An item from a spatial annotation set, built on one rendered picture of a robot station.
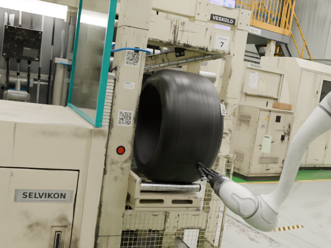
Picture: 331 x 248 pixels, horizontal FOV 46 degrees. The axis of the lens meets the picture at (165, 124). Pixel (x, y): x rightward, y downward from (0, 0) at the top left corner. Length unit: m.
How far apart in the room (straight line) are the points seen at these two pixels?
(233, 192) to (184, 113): 0.45
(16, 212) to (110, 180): 0.90
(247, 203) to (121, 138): 0.72
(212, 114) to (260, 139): 4.82
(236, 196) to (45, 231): 0.74
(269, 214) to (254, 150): 4.98
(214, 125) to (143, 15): 0.62
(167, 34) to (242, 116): 4.62
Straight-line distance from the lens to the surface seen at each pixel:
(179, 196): 1.98
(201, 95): 1.86
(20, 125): 1.05
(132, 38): 1.89
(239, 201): 1.51
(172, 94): 1.82
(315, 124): 1.53
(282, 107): 7.01
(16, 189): 1.08
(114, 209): 1.99
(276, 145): 6.96
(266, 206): 1.63
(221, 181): 1.63
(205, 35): 2.33
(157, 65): 2.34
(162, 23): 2.22
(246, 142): 6.64
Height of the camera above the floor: 1.41
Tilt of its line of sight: 6 degrees down
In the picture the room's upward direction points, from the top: 8 degrees clockwise
